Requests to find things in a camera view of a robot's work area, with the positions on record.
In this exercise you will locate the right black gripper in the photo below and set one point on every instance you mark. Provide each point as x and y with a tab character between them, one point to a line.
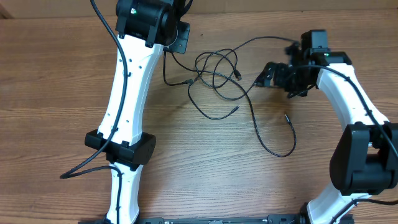
279	70

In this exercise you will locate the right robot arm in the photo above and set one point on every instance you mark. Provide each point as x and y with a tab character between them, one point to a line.
364	162

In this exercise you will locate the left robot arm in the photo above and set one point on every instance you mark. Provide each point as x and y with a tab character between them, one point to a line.
144	31

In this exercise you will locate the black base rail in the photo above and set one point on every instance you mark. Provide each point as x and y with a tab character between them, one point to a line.
270	219

